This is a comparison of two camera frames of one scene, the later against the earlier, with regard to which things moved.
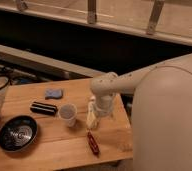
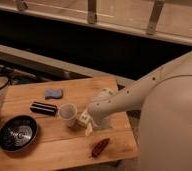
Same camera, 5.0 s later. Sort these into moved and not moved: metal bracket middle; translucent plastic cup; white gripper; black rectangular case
Moved: white gripper
Not moved: translucent plastic cup; black rectangular case; metal bracket middle
